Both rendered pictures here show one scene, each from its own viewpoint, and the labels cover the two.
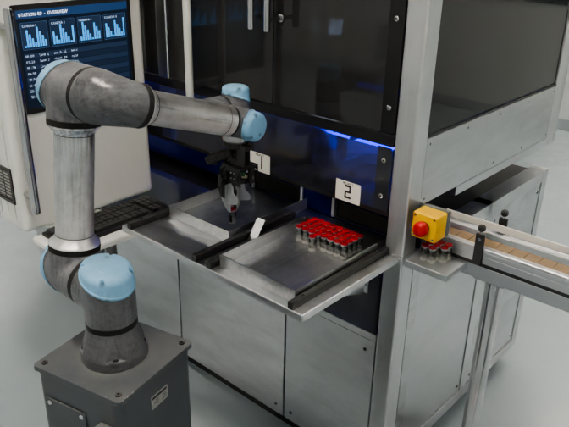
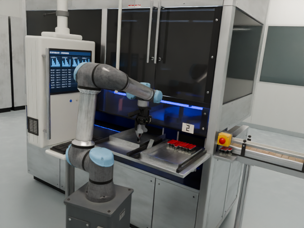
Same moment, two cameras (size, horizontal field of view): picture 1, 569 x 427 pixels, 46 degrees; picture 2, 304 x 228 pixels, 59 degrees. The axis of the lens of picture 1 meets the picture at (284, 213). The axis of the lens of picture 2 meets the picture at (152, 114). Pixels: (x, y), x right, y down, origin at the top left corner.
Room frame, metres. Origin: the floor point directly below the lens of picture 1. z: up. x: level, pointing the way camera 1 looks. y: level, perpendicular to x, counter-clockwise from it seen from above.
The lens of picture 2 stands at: (0.04, 0.36, 1.50)
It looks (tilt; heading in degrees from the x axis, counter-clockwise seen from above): 13 degrees down; 350
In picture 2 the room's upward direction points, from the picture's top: 4 degrees clockwise
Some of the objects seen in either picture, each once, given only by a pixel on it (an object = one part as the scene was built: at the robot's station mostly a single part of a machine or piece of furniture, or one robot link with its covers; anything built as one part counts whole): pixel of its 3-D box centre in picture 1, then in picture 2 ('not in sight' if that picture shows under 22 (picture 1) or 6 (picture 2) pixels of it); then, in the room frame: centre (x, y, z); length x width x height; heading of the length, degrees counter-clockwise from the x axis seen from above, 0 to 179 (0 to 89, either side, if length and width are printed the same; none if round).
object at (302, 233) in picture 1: (321, 241); (178, 148); (1.64, -0.10, 0.90); 0.18 x 0.02 x 0.05; 49
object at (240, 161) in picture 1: (238, 162); (143, 115); (1.74, 0.13, 1.09); 0.09 x 0.08 x 0.12; 49
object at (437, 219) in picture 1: (430, 223); (224, 139); (1.58, -0.38, 0.99); 0.08 x 0.07 x 0.07; 139
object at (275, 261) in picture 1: (300, 254); (172, 153); (1.58, -0.04, 0.90); 0.34 x 0.26 x 0.04; 139
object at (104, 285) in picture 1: (107, 289); (100, 163); (1.28, 0.39, 0.96); 0.13 x 0.12 x 0.14; 48
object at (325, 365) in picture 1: (256, 231); (129, 155); (2.65, 0.12, 0.44); 2.06 x 1.00 x 0.88; 49
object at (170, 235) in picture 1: (263, 239); (152, 148); (1.72, 0.06, 0.87); 0.70 x 0.48 x 0.02; 49
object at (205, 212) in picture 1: (240, 207); (138, 136); (1.88, 0.14, 0.90); 0.34 x 0.26 x 0.04; 139
